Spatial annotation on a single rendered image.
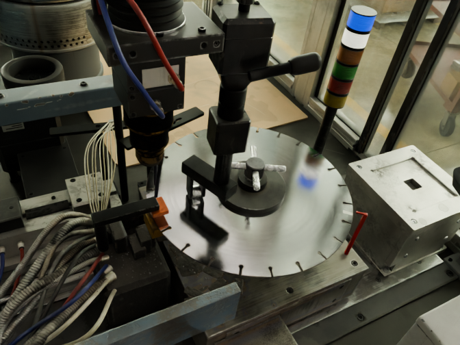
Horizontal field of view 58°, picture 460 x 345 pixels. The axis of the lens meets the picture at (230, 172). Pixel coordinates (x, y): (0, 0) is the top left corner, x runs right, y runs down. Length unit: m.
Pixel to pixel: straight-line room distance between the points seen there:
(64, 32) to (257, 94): 0.55
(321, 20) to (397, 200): 0.56
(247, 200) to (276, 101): 0.66
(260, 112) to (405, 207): 0.54
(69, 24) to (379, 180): 0.79
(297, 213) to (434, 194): 0.32
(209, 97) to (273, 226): 0.67
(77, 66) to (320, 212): 0.79
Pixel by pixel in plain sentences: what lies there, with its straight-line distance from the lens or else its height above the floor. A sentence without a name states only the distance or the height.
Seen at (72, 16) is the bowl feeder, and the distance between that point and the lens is 1.10.
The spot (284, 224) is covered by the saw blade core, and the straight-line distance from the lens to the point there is 0.62.
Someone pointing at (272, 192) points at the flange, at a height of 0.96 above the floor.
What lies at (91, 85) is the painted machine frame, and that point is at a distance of 0.70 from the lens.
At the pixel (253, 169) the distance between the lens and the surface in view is 0.62.
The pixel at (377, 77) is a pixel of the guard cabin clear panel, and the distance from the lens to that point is 1.06.
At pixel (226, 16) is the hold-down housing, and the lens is 0.42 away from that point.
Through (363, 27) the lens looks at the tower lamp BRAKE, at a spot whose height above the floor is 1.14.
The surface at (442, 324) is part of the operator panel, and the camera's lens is 0.68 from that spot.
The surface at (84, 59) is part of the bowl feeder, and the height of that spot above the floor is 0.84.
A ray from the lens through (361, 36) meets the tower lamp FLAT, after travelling 0.80.
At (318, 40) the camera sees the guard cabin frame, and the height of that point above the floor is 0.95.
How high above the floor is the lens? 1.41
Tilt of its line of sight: 43 degrees down
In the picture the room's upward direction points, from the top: 8 degrees clockwise
